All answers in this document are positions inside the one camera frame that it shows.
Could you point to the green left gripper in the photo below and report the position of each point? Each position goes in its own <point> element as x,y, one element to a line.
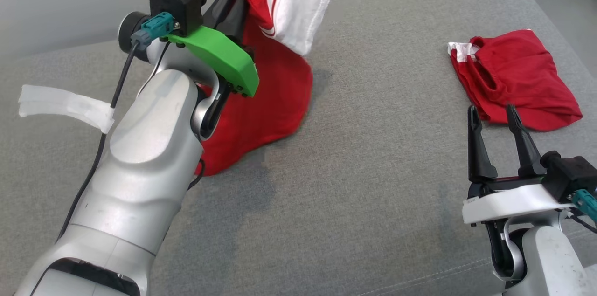
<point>228,60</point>

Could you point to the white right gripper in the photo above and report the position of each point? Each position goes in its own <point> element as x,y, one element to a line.
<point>508,200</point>

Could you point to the red shorts white stripes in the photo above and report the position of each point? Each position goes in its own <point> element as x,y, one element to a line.
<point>517,77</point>

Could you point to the red t-shirt white sleeves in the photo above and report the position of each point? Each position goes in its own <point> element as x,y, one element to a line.
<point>266,109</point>

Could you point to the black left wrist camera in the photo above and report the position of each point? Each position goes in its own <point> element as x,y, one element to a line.
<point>177,4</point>

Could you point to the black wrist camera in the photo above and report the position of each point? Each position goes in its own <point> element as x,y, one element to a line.
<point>571,175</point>
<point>177,4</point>

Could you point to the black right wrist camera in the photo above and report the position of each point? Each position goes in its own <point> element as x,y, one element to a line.
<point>571,175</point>

